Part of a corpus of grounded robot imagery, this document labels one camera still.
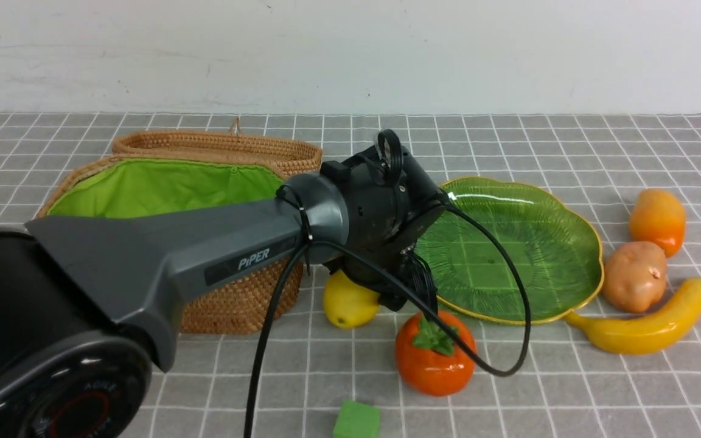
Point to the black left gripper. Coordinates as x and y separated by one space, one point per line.
391 202

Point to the yellow toy lemon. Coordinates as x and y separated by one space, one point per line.
346 304

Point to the orange toy persimmon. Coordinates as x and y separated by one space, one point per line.
430 361

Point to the brown toy potato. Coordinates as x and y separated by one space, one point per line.
635 277

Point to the orange toy mango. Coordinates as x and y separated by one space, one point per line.
658 216

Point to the yellow toy banana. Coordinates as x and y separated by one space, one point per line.
646 334

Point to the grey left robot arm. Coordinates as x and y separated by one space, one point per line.
89 304

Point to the green leaf-shaped glass plate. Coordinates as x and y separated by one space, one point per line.
557 254

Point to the woven wicker basket lid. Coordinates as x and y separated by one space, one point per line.
285 156

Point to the green foam cube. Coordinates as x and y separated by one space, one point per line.
356 419

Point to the woven wicker basket green lining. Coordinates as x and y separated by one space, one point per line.
129 186

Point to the grey checked tablecloth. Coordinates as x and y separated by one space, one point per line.
594 164

